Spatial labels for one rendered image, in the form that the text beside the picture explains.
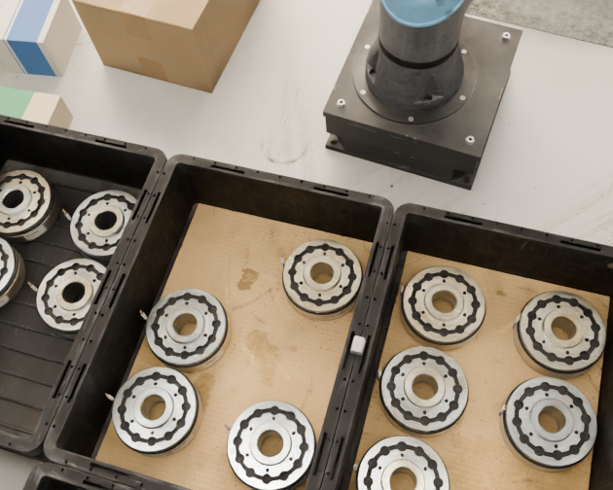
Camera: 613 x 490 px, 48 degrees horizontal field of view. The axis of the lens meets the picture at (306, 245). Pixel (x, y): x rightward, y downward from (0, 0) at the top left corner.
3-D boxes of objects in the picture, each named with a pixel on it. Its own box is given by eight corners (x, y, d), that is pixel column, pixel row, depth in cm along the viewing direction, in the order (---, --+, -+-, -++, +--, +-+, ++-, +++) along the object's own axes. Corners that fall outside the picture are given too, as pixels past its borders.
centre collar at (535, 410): (530, 395, 80) (532, 393, 79) (574, 403, 79) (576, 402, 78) (526, 437, 78) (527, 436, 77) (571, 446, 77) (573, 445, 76)
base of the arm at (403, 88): (394, 21, 113) (398, -24, 104) (479, 57, 109) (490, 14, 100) (347, 88, 108) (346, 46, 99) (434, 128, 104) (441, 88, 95)
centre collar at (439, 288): (429, 279, 87) (430, 277, 86) (468, 291, 86) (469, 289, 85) (418, 314, 85) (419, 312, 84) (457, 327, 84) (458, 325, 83)
